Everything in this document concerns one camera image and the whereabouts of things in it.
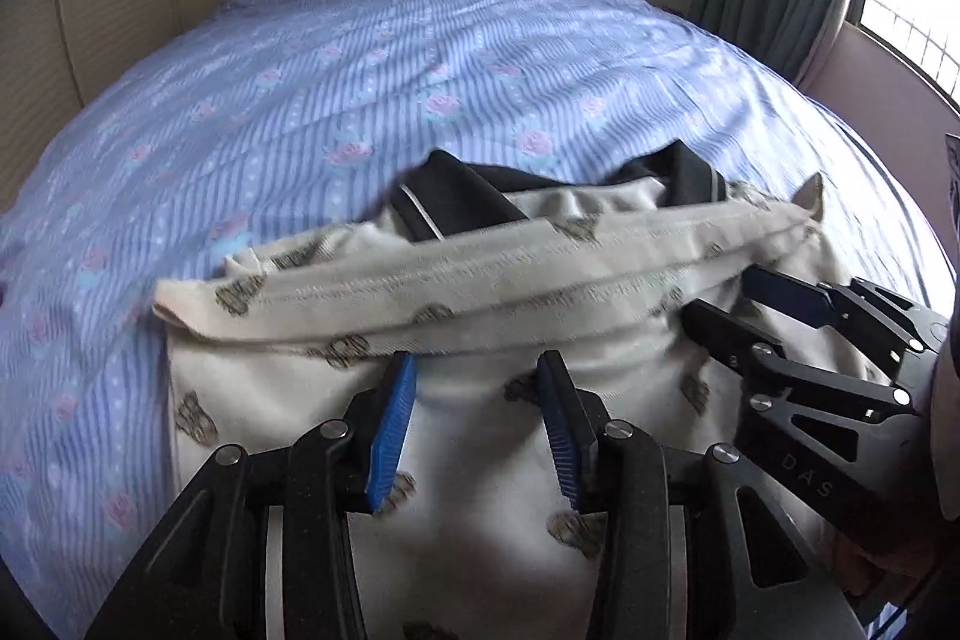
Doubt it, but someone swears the person's right hand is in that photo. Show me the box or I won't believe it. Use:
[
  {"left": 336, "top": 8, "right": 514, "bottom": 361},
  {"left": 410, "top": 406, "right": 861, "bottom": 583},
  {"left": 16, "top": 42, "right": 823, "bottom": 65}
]
[{"left": 831, "top": 518, "right": 947, "bottom": 605}]

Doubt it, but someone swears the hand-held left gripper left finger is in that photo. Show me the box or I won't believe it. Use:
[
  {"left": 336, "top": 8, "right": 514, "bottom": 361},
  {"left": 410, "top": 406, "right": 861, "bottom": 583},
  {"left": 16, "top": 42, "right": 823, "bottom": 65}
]
[{"left": 86, "top": 350, "right": 418, "bottom": 640}]

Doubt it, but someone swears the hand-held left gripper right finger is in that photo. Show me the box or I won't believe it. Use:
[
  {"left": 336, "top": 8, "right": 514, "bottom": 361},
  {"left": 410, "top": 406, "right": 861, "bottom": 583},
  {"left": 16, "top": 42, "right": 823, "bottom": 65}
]
[{"left": 535, "top": 350, "right": 865, "bottom": 640}]

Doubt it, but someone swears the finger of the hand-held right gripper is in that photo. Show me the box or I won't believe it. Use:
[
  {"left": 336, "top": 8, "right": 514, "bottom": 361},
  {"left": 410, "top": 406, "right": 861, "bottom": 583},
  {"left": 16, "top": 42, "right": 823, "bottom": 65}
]
[
  {"left": 681, "top": 299, "right": 932, "bottom": 522},
  {"left": 742, "top": 265, "right": 952, "bottom": 380}
]

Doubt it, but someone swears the cream wardrobe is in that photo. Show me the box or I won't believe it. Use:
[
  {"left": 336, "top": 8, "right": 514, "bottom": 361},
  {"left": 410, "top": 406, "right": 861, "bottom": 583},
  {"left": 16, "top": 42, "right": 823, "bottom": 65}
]
[{"left": 0, "top": 0, "right": 185, "bottom": 215}]

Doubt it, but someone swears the cream bear print polo shirt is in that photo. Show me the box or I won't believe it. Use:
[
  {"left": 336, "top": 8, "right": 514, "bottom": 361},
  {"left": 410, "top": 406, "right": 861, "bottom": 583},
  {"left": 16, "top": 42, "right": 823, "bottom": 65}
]
[{"left": 154, "top": 141, "right": 895, "bottom": 640}]

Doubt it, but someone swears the bed with blue floral sheet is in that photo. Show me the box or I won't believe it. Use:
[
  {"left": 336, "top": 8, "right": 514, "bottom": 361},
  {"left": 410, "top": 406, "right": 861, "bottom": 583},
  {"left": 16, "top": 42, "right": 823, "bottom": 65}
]
[{"left": 0, "top": 0, "right": 958, "bottom": 620}]

